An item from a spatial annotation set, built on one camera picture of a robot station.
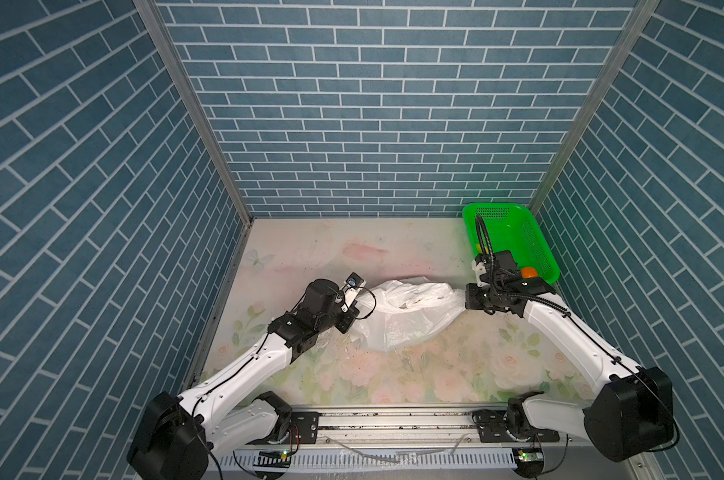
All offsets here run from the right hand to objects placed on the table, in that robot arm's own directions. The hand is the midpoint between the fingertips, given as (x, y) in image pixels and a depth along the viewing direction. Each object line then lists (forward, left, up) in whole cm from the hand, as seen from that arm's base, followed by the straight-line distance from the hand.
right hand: (465, 293), depth 84 cm
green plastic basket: (+39, -25, -11) cm, 47 cm away
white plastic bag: (-7, +16, 0) cm, 18 cm away
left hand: (-6, +31, +2) cm, 31 cm away
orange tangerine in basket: (+17, -26, -11) cm, 33 cm away
